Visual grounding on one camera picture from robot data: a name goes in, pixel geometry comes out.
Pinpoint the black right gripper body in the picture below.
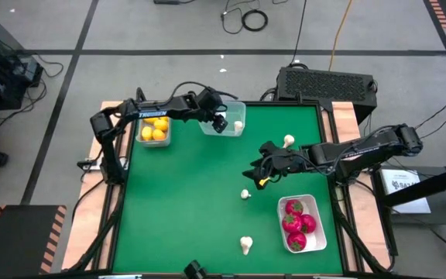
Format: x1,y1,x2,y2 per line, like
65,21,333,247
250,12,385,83
259,146,312,177

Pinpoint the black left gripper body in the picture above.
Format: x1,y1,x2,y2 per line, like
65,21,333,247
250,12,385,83
191,101,228,122

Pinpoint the clear plastic basket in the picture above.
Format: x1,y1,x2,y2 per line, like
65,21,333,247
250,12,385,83
198,100,246,137

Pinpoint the grey plastic basket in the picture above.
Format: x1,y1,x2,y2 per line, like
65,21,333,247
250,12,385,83
136,115,173,148

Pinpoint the white plastic basket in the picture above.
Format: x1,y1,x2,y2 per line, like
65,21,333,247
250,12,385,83
276,194,328,253

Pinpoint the black perforated computer case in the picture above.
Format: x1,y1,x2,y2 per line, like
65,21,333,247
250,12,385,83
276,66,378,125

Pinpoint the black diagonal support strut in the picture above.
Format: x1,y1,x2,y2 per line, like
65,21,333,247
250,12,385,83
67,185,125,272
333,193,393,274

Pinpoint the white printed paper sheet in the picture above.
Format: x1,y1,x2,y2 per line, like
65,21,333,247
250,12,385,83
380,168,432,215

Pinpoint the black diagonal beam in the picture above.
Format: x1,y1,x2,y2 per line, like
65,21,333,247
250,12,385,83
381,162,446,208

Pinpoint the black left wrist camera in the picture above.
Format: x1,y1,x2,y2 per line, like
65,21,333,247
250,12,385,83
196,87,225,110

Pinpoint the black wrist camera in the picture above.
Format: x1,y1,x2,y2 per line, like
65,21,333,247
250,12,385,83
196,87,225,110
259,141,280,158

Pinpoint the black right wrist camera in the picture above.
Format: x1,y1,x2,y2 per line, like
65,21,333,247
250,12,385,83
259,141,280,158

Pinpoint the black table border frame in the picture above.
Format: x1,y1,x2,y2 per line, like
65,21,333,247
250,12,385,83
108,101,346,277

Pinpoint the black loose floor cable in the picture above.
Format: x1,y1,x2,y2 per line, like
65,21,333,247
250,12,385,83
221,0,262,35

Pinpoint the black coiled floor cable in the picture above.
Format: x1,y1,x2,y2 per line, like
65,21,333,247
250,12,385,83
241,9,269,33

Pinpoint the black table-level camera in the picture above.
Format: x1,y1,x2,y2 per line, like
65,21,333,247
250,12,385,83
184,260,208,279

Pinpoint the black hanging cable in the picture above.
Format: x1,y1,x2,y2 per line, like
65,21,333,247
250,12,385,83
289,0,308,66

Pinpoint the yellow hanging cable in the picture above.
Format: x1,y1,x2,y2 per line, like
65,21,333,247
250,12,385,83
328,0,354,72

